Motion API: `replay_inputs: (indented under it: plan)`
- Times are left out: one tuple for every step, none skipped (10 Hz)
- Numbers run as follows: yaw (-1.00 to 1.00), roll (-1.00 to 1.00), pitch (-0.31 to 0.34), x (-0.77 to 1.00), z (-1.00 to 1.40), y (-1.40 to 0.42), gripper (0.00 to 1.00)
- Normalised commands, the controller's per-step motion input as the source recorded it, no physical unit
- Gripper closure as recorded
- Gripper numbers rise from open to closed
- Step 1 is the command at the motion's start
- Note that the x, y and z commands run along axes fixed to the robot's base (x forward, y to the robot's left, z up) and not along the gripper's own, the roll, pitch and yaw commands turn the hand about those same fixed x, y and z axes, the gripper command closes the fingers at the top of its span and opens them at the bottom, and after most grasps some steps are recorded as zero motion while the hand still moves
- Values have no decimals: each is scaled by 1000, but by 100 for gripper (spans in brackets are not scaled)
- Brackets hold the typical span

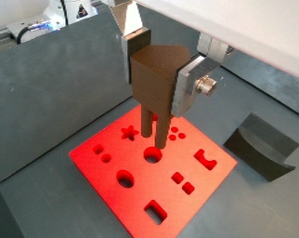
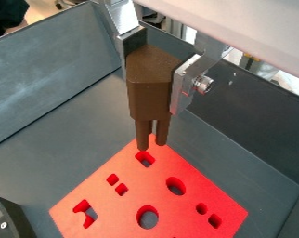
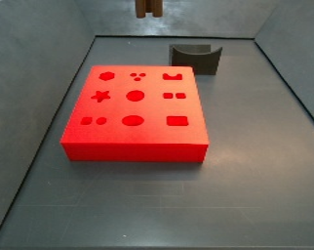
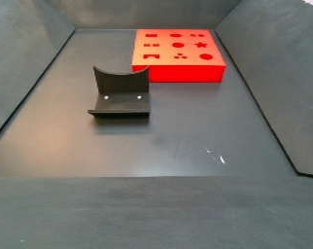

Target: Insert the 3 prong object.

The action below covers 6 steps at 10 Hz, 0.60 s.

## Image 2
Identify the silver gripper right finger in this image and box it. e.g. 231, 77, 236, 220
169, 33, 231, 115

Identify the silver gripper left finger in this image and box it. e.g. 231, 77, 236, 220
93, 0, 148, 77

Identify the brown three prong block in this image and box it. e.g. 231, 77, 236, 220
127, 45, 181, 151

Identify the person in dark clothing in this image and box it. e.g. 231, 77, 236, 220
0, 0, 29, 36

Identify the grey bin tray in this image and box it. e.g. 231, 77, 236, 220
0, 3, 299, 238

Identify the red board with cutouts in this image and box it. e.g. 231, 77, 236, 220
49, 142, 248, 238

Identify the black angular block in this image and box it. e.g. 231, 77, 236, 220
0, 197, 37, 238

